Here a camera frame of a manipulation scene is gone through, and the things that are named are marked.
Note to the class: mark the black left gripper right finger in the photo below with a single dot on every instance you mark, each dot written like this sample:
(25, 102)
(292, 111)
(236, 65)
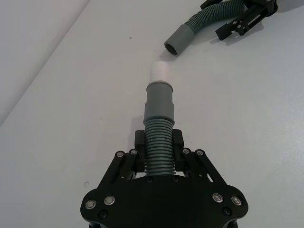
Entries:
(178, 152)

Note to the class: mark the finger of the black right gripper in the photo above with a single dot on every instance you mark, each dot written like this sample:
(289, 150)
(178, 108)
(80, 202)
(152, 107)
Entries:
(240, 28)
(207, 3)

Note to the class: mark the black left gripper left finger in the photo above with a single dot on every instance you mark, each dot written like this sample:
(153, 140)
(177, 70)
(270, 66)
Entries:
(140, 152)

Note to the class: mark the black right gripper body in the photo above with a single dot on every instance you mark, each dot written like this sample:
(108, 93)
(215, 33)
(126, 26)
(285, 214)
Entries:
(264, 4)

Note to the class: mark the white plastic tube connector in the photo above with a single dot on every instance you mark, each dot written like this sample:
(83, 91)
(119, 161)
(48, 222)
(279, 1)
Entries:
(160, 71)

